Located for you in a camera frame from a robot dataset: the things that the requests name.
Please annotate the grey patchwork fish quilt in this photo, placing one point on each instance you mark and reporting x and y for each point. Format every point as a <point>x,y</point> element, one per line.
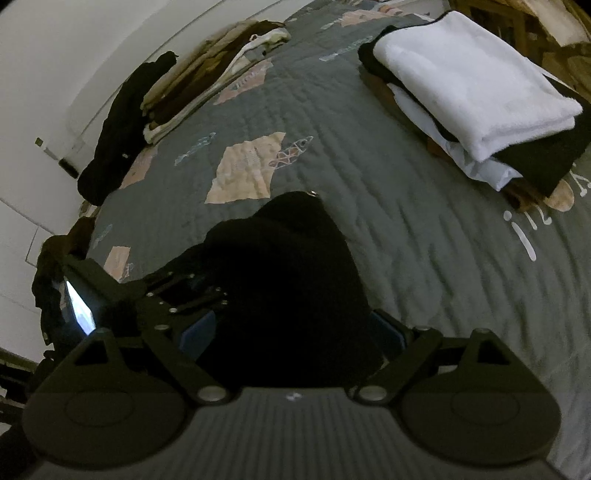
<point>392,207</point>

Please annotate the black jacket brown fleece lining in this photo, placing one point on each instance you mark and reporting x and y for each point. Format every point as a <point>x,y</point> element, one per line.
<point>286,277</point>

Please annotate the white folded cloth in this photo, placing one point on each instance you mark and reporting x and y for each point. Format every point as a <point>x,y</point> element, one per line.
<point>480,170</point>

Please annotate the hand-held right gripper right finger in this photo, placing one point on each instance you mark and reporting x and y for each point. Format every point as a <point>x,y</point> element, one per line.
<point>390,337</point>

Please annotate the black coat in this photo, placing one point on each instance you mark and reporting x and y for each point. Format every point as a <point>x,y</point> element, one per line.
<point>120,129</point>

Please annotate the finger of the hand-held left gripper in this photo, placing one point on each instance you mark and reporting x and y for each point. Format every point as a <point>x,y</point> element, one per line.
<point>175,284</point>
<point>198,304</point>

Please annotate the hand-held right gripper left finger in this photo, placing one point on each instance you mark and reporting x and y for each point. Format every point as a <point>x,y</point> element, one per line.
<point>198,334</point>

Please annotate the wall switch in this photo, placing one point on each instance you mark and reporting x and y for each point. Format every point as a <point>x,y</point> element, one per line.
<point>39,142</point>

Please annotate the folded white and black clothes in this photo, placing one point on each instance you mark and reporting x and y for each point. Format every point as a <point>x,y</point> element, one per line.
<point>545,157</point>

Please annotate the white towel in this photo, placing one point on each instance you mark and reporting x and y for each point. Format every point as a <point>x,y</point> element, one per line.
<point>461,74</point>

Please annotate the pile of folded beige clothes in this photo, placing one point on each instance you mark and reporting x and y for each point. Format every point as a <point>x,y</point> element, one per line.
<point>198,74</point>

